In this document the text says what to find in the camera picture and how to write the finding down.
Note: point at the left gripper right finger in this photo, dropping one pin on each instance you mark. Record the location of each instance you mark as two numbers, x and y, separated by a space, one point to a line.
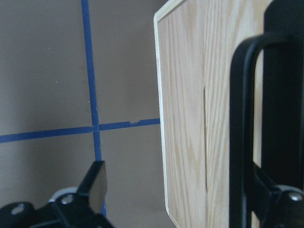
277 205

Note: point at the wooden drawer cabinet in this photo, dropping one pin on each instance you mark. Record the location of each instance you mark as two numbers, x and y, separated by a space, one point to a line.
195 41

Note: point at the black drawer handle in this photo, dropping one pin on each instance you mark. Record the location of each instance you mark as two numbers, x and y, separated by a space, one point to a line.
282 141

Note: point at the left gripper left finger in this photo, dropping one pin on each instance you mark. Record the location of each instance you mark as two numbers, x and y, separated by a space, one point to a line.
93 187

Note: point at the wooden drawer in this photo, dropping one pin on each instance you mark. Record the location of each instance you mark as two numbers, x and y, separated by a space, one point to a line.
237 95

